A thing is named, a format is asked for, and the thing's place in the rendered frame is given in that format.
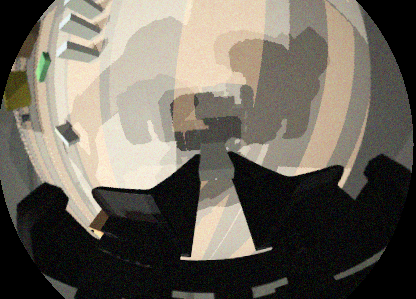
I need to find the light green rectangular block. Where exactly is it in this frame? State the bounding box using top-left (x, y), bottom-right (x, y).
top-left (35, 51), bottom-right (51, 83)

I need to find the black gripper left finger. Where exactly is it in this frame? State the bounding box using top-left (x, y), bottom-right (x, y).
top-left (91, 154), bottom-right (200, 258)

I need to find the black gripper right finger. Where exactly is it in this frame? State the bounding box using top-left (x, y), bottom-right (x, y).
top-left (228, 151), bottom-right (344, 251)

